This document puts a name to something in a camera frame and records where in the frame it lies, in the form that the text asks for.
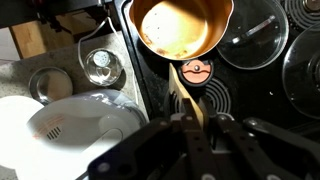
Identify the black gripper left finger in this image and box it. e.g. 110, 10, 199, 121
87, 98, 215, 180

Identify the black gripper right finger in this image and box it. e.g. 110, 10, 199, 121
199, 96, 320, 180

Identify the wooden spoon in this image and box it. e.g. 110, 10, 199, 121
169, 64, 204, 127

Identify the glass pot lid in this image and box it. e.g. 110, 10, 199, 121
217, 0, 289, 70

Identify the orange interior cooking pot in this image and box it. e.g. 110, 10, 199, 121
128, 0, 234, 86

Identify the black electric stove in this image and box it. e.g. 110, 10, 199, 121
114, 0, 320, 141

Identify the small steel cup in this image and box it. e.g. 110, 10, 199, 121
83, 48, 123, 86

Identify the white rice cooker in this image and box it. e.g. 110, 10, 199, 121
16, 89, 147, 180

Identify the small steel bowl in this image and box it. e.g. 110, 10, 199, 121
29, 67, 73, 105

